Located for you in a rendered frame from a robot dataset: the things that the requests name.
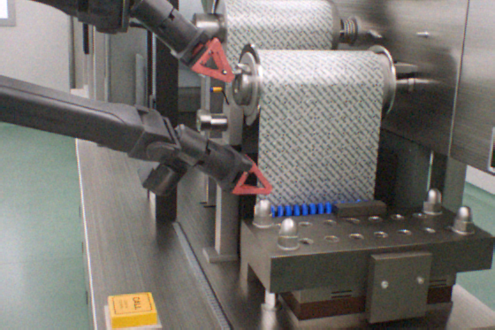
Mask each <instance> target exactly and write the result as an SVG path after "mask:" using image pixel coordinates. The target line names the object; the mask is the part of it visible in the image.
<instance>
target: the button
mask: <svg viewBox="0 0 495 330"><path fill-rule="evenodd" d="M109 313H110V327H111V329H124V328H131V327H137V326H150V325H155V324H156V306H155V304H154V301H153V298H152V295H151V294H150V292H147V293H139V294H132V295H111V296H109Z"/></svg>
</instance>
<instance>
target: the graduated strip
mask: <svg viewBox="0 0 495 330"><path fill-rule="evenodd" d="M171 225H172V228H173V230H174V232H175V233H176V235H177V237H178V238H179V243H180V244H181V246H182V249H183V250H184V253H185V255H186V256H187V260H188V261H189V263H190V266H191V267H192V269H193V271H194V274H195V278H196V279H197V280H198V282H199V284H200V286H201V290H202V292H203V294H204V295H205V297H206V299H207V302H208V304H209V307H210V308H211V310H212V313H213V315H214V317H215V319H216V321H217V323H218V326H219V328H220V329H221V330H235V328H234V327H233V325H232V323H231V321H230V318H229V317H228V315H227V313H226V312H225V309H224V306H223V305H222V303H221V301H220V300H219V298H218V294H217V292H216V290H215V289H214V288H213V287H212V283H211V282H210V280H209V278H208V276H207V273H206V272H205V270H204V268H203V266H202V264H201V261H200V259H199V258H198V256H197V255H196V253H195V250H194V248H193V246H192V244H191V243H190V240H189V238H188V237H187V234H186V233H185V231H184V227H183V226H182V225H181V223H180V221H177V222H171Z"/></svg>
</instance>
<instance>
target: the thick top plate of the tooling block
mask: <svg viewBox="0 0 495 330"><path fill-rule="evenodd" d="M422 208H423V206H420V207H409V208H399V209H388V210H385V214H377V215H355V216H345V217H337V215H335V214H333V213H325V214H315V215H293V216H282V217H273V222H274V226H272V227H269V228H260V227H257V226H253V225H252V221H254V219H242V220H241V227H240V252H241V254H242V255H243V256H244V257H245V259H246V260H247V262H248V263H249V265H250V266H252V269H253V271H254V272H255V273H256V275H257V276H258V278H259V280H260V281H261V283H263V285H264V287H265V288H266V289H267V290H268V292H269V294H275V293H281V292H288V291H295V290H303V289H316V288H329V287H337V286H344V285H351V284H358V283H368V276H369V260H370V255H373V254H382V253H389V252H397V251H406V250H413V249H426V250H428V251H429V252H430V253H431V254H432V258H431V264H430V276H434V275H441V274H448V273H456V272H475V271H482V270H490V269H491V263H492V258H493V252H494V247H495V236H494V235H492V234H491V233H487V232H486V231H484V230H483V229H482V228H481V227H479V226H476V225H474V233H473V234H459V233H455V232H454V231H453V230H452V226H453V225H454V220H455V217H456V214H455V213H454V212H452V211H451V210H448V209H446V208H445V207H444V206H442V205H441V209H440V210H441V211H442V214H440V215H428V214H426V213H423V211H422ZM286 219H292V220H294V221H295V222H296V223H297V226H298V233H299V238H298V243H299V244H300V247H299V248H298V249H295V250H284V249H279V248H278V247H277V246H276V243H277V242H278V234H279V233H280V226H281V223H282V222H283V221H284V220H286Z"/></svg>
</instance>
